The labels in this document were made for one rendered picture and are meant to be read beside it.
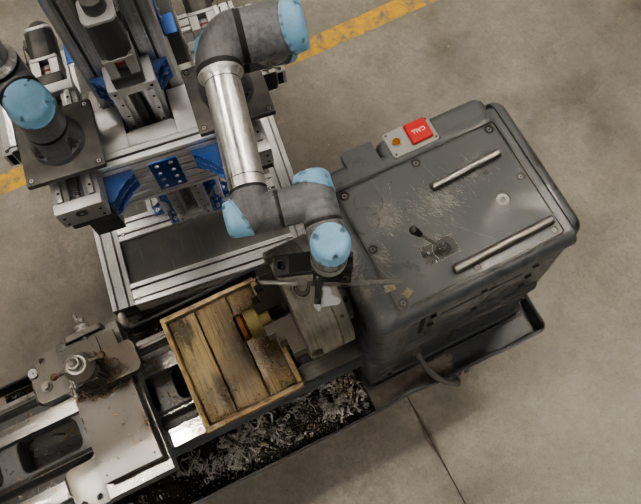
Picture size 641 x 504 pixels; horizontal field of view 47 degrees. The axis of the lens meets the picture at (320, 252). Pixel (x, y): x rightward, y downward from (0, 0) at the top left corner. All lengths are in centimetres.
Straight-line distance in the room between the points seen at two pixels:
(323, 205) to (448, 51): 234
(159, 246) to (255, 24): 164
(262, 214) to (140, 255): 169
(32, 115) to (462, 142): 109
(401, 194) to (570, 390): 149
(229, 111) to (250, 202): 20
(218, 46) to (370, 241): 62
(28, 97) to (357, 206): 87
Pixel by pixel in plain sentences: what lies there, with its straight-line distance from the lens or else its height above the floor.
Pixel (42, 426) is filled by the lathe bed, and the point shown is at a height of 87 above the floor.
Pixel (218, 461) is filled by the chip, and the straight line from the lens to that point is 242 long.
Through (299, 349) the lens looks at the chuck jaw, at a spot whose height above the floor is 112.
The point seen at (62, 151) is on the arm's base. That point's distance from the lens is 213.
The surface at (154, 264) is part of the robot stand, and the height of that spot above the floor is 21.
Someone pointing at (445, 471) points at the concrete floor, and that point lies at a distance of 300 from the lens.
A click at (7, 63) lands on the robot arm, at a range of 207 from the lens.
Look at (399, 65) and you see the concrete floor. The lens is 359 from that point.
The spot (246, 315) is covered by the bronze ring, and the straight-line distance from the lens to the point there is 193.
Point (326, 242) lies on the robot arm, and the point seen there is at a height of 171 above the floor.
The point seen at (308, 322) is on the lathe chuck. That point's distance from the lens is 182.
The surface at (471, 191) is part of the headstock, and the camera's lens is 191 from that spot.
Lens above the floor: 297
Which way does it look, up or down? 70 degrees down
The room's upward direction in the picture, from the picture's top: 6 degrees counter-clockwise
